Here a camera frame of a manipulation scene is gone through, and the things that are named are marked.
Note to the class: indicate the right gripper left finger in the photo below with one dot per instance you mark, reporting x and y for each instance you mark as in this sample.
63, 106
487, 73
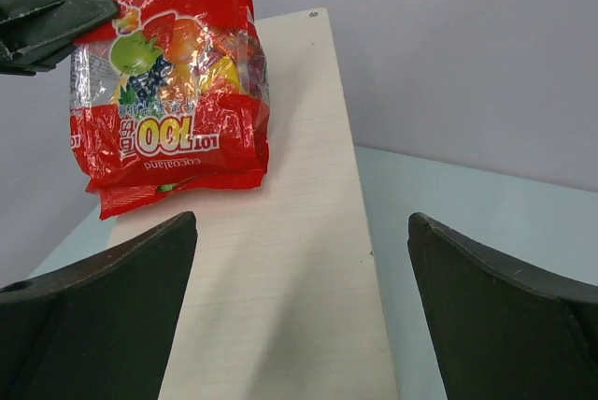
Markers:
102, 327

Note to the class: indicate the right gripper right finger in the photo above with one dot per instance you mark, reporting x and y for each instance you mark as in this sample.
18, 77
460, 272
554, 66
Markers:
502, 328

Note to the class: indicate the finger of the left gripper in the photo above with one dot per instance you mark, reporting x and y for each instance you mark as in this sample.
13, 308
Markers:
38, 34

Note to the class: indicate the red candy bag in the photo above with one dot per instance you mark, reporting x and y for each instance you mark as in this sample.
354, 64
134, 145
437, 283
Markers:
170, 96

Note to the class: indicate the white two-tier shelf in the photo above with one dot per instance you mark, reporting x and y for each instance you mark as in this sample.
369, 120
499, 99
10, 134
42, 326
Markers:
283, 300

